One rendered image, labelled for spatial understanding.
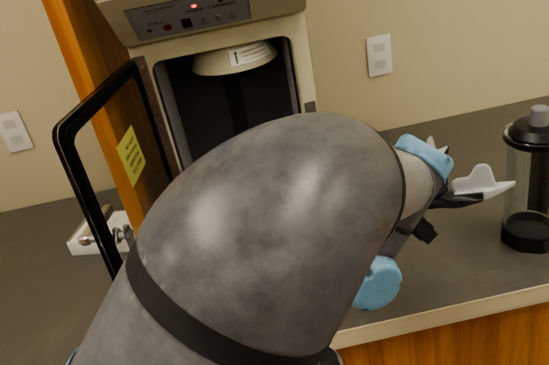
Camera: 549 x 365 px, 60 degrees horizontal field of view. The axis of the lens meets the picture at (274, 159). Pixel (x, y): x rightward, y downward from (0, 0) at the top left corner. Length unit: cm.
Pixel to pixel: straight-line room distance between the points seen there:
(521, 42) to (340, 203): 140
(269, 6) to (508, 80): 96
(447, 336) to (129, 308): 80
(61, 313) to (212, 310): 89
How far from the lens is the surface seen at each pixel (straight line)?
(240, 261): 20
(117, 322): 24
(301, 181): 22
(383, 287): 61
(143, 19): 81
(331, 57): 138
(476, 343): 103
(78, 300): 110
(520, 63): 162
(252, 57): 92
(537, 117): 90
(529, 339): 108
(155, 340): 23
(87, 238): 75
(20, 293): 121
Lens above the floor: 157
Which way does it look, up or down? 27 degrees down
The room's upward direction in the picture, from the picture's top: 11 degrees counter-clockwise
